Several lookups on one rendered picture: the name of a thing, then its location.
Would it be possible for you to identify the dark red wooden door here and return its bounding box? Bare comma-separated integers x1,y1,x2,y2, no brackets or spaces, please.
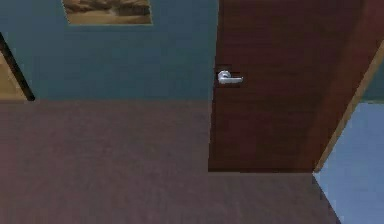
207,0,384,174

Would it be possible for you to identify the black framed tan picture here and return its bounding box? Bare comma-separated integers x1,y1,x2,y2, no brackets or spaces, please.
0,31,36,103

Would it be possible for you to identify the silver door lever handle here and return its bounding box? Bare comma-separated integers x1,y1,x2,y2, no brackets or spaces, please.
217,70,244,85

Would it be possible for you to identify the brown framed wall picture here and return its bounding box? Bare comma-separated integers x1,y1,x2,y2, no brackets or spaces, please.
61,0,153,26

